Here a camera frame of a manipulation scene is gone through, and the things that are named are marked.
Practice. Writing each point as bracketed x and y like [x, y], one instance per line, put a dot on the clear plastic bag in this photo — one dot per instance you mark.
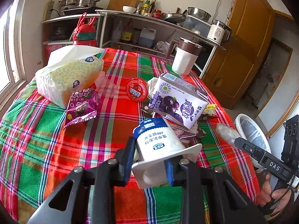
[227, 133]

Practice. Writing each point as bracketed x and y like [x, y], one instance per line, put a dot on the black frying pan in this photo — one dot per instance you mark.
[175, 18]

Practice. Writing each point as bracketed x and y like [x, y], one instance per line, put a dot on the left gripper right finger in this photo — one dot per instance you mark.
[226, 201]

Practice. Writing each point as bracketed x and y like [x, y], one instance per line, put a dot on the purple grape milk carton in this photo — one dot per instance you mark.
[178, 99]

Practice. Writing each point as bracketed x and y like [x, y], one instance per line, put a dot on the white blue yogurt cup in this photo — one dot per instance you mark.
[156, 142]

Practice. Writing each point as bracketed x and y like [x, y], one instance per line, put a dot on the white electric kettle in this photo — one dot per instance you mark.
[219, 32]

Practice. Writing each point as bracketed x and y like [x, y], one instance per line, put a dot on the green cap oil bottle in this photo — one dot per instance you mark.
[146, 7]

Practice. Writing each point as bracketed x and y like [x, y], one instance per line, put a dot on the white brown lidded mug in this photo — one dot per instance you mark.
[186, 55]

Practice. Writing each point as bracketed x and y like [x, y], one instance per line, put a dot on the white ceramic bowl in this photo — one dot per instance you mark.
[129, 9]

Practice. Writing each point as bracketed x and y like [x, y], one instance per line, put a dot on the white power strip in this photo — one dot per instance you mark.
[48, 10]

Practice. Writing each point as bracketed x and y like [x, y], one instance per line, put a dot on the steel mixing bowl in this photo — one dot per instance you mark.
[198, 13]

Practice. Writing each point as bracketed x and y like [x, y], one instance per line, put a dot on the clear plastic container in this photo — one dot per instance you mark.
[197, 26]

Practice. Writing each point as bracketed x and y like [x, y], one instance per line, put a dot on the yellow snack wrapper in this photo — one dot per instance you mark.
[210, 110]

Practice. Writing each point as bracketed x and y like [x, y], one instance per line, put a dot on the plaid tablecloth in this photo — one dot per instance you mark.
[37, 153]

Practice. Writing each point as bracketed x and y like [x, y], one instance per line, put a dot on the dark soy sauce bottle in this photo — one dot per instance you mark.
[152, 6]

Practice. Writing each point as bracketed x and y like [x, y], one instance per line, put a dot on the steel pot with lid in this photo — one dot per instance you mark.
[75, 4]

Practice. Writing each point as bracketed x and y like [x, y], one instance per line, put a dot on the white trash bin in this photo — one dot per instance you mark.
[249, 130]

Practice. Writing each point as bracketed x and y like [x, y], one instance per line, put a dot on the white plastic jug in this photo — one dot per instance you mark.
[147, 37]

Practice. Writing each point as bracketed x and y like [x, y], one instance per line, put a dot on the wooden door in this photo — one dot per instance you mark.
[235, 64]

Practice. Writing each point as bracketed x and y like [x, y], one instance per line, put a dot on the yellow tissue pack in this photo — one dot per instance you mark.
[69, 69]

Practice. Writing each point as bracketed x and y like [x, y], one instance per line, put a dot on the brown chocolate wrapper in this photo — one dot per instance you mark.
[180, 130]

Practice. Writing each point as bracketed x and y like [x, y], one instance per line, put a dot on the red kids water bottle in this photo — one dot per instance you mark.
[85, 33]

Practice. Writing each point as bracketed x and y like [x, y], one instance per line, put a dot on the person's right hand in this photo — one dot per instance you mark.
[266, 193]

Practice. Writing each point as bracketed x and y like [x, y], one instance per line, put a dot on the metal kitchen shelf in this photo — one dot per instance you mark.
[120, 28]

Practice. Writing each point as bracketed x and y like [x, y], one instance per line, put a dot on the purple snack packet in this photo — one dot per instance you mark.
[82, 106]

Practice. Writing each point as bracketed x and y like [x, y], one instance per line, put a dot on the clear plastic jelly cup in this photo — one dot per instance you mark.
[105, 87]

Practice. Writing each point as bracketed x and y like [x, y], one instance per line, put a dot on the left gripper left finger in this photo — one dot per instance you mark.
[68, 203]

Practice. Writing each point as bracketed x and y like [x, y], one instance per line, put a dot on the low white side shelf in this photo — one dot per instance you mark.
[58, 31]

